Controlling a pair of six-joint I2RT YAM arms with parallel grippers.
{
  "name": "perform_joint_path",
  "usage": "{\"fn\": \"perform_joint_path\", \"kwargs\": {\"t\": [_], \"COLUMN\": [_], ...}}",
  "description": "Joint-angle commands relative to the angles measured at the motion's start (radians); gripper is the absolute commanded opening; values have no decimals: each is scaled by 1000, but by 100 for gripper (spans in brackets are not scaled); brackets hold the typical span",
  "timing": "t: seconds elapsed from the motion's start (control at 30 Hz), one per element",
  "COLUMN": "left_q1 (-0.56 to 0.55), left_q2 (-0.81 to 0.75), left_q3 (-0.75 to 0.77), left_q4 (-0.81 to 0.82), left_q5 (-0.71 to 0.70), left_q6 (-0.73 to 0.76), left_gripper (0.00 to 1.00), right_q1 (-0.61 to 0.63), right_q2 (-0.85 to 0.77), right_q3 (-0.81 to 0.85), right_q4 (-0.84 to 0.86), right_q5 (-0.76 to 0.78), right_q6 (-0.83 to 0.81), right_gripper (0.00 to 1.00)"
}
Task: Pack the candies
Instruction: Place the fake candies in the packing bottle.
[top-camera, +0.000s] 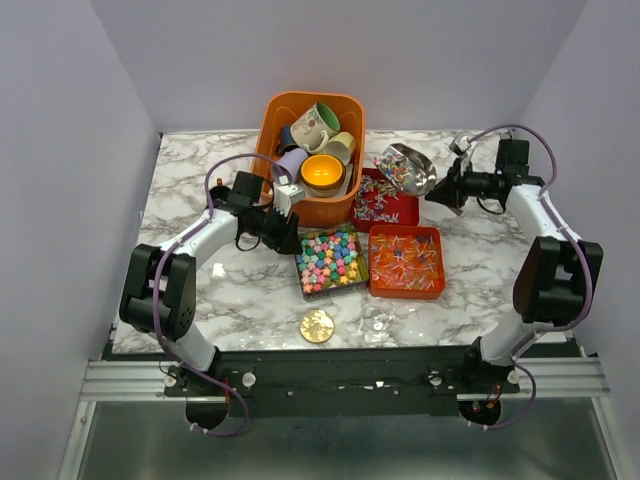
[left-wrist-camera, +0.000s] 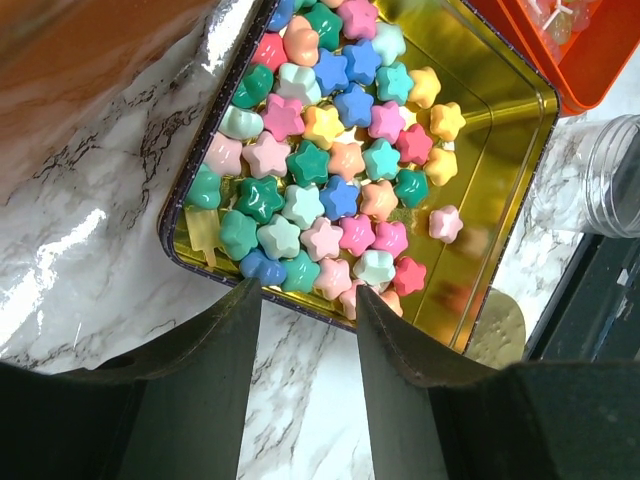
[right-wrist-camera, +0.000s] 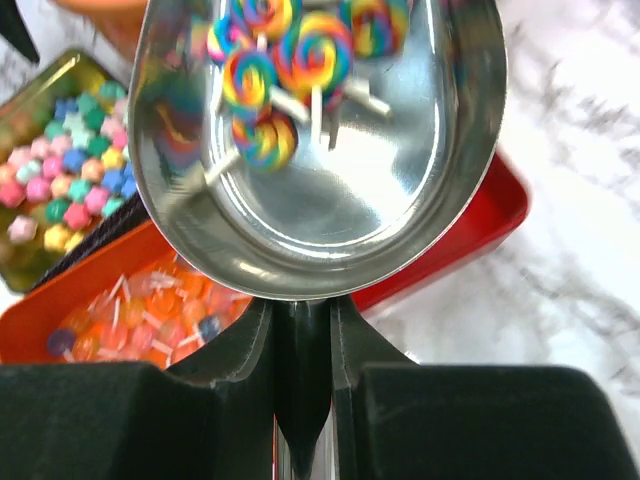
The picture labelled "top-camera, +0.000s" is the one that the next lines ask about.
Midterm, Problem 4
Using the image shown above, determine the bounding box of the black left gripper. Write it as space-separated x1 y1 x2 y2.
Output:
249 201 304 255

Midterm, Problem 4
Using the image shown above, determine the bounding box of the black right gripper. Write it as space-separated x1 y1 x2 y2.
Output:
425 158 496 209

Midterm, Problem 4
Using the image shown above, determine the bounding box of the steel candy scoop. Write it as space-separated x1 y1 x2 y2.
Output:
373 143 437 197

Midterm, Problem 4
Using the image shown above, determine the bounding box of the gold tin of star candies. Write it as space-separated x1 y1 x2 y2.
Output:
294 224 369 301

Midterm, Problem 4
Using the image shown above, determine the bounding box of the gold round jar lid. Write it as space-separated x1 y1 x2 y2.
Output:
299 309 335 344

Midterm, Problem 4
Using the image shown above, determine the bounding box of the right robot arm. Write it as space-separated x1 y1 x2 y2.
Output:
425 134 604 392

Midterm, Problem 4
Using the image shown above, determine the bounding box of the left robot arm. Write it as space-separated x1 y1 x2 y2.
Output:
119 171 305 395

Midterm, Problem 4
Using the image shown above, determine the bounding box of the red tray of swirl lollipops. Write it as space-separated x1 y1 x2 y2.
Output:
350 168 420 233

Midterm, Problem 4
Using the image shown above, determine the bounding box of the yellow bowl with dark rim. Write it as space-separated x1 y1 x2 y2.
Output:
299 154 346 198

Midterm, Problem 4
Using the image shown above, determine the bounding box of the lavender plastic cup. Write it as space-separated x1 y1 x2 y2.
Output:
271 148 309 185

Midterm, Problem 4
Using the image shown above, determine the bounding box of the orange tray of clear lollipops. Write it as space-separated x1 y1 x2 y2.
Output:
368 225 446 301

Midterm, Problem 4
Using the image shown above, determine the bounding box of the brown patterned ceramic mug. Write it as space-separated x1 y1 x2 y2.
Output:
209 178 231 202

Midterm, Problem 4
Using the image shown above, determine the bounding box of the dark blue mug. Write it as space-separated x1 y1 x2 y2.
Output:
275 125 298 157

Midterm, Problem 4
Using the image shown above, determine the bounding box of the pale yellow mug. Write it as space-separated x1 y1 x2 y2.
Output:
323 132 357 165

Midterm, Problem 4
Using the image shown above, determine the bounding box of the clear glass jar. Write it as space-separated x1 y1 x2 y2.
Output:
358 297 396 345

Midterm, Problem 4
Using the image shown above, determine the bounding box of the white floral mug green inside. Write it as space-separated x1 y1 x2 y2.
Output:
290 102 341 154

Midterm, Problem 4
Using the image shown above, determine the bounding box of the orange plastic bin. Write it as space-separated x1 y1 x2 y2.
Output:
251 91 366 227

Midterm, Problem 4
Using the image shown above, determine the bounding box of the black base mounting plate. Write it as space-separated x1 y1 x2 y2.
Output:
164 346 519 418

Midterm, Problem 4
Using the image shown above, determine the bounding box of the aluminium frame rail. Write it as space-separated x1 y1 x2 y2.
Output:
59 347 626 479

